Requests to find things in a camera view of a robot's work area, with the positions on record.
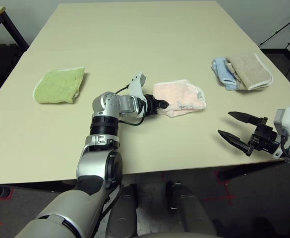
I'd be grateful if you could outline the black table foot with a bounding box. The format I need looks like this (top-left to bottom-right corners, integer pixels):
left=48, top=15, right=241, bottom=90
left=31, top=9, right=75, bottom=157
left=218, top=162, right=290, bottom=181

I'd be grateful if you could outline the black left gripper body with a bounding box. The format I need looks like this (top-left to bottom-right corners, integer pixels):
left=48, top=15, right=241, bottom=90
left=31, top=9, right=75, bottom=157
left=143, top=94, right=160, bottom=117

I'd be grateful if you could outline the grey robot left leg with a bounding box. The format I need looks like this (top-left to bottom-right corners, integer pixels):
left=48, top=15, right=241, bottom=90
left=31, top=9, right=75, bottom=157
left=106, top=184, right=138, bottom=238

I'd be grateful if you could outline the black tripod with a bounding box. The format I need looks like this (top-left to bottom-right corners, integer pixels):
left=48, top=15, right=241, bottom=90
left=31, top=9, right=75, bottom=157
left=257, top=9, right=290, bottom=77

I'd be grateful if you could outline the beige folded towel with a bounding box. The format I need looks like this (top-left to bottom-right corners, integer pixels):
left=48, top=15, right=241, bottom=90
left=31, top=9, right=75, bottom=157
left=225, top=52, right=274, bottom=91

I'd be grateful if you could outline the pink towel with print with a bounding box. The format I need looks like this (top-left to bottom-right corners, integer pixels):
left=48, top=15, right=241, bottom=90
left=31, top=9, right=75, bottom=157
left=152, top=79, right=207, bottom=119

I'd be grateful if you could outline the grey robot right leg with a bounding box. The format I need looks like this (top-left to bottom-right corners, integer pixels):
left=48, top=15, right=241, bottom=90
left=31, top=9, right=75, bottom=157
left=166, top=182, right=217, bottom=238

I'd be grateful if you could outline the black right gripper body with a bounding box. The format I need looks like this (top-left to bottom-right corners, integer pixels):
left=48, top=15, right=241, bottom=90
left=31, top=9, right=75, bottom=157
left=247, top=116, right=284, bottom=155

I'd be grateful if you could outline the grey robot leg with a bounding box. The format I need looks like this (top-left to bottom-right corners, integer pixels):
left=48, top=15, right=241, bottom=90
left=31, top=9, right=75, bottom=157
left=166, top=182, right=217, bottom=238
left=106, top=184, right=138, bottom=238

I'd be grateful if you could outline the black foam floor mat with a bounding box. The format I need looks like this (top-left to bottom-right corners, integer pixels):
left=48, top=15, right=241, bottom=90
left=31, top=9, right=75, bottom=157
left=0, top=44, right=22, bottom=105

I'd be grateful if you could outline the blue folded towel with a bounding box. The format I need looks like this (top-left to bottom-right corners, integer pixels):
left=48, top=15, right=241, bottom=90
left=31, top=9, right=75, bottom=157
left=211, top=57, right=238, bottom=91

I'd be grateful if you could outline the green folded towel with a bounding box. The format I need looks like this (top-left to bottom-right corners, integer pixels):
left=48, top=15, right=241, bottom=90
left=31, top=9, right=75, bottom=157
left=32, top=66, right=86, bottom=105

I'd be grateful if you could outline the wooden side table black frame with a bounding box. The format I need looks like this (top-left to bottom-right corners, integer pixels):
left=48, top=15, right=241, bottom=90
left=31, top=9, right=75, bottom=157
left=0, top=6, right=29, bottom=52

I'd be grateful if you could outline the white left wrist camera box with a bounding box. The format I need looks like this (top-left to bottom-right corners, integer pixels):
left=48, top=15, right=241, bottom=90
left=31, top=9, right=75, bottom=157
left=127, top=71, right=147, bottom=100

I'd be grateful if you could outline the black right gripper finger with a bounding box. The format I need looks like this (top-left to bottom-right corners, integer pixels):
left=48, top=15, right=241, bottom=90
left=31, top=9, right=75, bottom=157
left=228, top=111, right=262, bottom=126
left=217, top=129, right=254, bottom=157

